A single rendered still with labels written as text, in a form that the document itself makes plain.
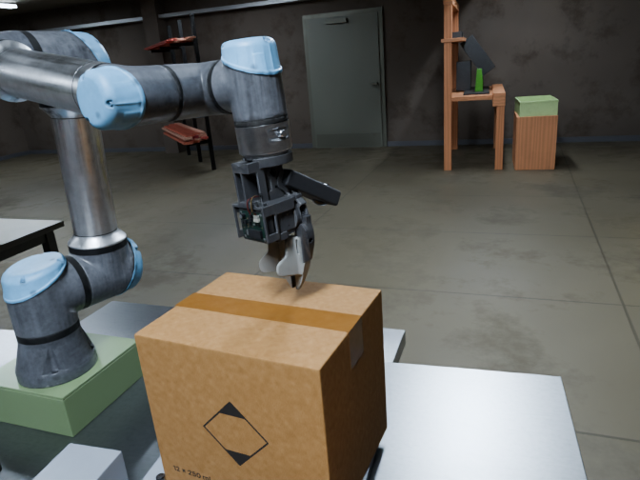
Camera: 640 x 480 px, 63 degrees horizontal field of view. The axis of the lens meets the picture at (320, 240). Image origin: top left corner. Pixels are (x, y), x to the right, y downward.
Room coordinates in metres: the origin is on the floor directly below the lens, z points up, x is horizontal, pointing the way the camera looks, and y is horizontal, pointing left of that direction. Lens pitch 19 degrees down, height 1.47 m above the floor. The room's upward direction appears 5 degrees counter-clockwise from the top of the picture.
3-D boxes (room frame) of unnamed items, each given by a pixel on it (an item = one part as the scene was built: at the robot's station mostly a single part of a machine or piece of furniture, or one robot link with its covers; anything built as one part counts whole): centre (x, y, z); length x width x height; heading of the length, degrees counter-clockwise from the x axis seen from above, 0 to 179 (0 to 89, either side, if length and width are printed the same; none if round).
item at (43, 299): (0.95, 0.55, 1.09); 0.13 x 0.12 x 0.14; 142
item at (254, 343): (0.72, 0.10, 0.99); 0.30 x 0.24 x 0.27; 64
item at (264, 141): (0.74, 0.06, 1.37); 0.08 x 0.08 x 0.05
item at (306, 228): (0.73, 0.03, 1.23); 0.05 x 0.02 x 0.09; 43
